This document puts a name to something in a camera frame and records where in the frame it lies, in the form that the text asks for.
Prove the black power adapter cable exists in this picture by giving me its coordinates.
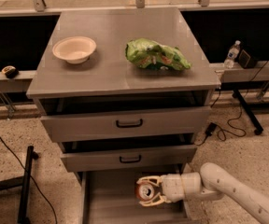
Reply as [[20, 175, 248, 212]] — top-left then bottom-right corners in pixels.
[[195, 59, 269, 147]]

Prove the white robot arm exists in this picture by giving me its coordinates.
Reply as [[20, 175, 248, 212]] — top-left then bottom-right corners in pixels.
[[135, 162, 269, 224]]

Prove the grey bottom drawer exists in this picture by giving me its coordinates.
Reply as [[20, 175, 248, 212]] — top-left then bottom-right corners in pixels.
[[80, 165, 201, 224]]

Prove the white paper bowl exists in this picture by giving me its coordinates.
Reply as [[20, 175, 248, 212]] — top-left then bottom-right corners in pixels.
[[52, 36, 96, 64]]

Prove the black tape measure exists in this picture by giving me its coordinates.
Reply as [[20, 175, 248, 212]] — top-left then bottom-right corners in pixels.
[[2, 65, 19, 78]]

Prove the grey metal drawer cabinet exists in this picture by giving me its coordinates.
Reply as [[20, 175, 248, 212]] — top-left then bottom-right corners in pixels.
[[25, 7, 221, 185]]

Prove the green chip bag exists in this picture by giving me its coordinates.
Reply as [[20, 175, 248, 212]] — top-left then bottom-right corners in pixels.
[[125, 38, 191, 71]]

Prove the black stand leg left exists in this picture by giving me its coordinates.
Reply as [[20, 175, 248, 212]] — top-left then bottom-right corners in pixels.
[[0, 146, 38, 224]]

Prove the grey top drawer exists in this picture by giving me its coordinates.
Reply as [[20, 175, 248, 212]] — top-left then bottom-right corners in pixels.
[[41, 106, 211, 143]]

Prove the black stand leg right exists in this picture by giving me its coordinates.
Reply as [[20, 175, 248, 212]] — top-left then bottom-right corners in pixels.
[[233, 89, 263, 135]]

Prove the black floor cable left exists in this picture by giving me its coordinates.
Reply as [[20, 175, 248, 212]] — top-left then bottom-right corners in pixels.
[[0, 109, 58, 224]]

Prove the grey drawer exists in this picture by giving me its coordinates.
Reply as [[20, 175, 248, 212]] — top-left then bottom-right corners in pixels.
[[61, 145, 197, 172], [80, 165, 201, 224], [41, 106, 211, 143]]

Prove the clear water bottle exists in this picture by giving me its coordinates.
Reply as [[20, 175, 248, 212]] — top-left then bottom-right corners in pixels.
[[224, 40, 240, 69]]

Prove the black stand leg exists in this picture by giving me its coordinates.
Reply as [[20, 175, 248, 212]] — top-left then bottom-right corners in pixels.
[[233, 89, 263, 135], [0, 146, 38, 224]]

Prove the small black box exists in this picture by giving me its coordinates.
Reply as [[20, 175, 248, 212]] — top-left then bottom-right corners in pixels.
[[238, 49, 258, 69]]

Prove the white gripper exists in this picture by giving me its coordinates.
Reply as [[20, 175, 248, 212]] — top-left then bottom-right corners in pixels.
[[136, 173, 202, 207]]

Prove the grey middle drawer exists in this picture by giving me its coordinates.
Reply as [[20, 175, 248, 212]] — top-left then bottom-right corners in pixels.
[[61, 145, 197, 172]]

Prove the red coke can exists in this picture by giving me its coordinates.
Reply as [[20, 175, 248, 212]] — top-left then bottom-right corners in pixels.
[[135, 182, 155, 202]]

